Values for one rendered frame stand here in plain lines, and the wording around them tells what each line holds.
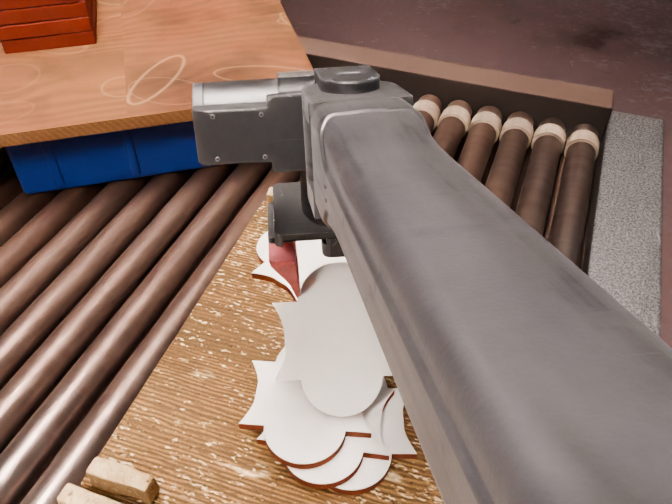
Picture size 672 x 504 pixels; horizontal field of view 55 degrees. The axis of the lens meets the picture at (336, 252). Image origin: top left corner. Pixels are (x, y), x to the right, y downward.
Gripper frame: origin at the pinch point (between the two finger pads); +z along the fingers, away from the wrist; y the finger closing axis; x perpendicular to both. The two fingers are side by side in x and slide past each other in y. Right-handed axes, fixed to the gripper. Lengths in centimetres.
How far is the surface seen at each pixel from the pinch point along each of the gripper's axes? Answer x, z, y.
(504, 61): 238, 103, 103
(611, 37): 258, 102, 164
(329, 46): 66, 9, 5
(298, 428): -9.0, 8.5, -4.3
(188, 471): -10.5, 11.5, -14.2
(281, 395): -5.5, 8.5, -5.6
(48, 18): 51, -4, -36
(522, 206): 24.8, 13.3, 27.3
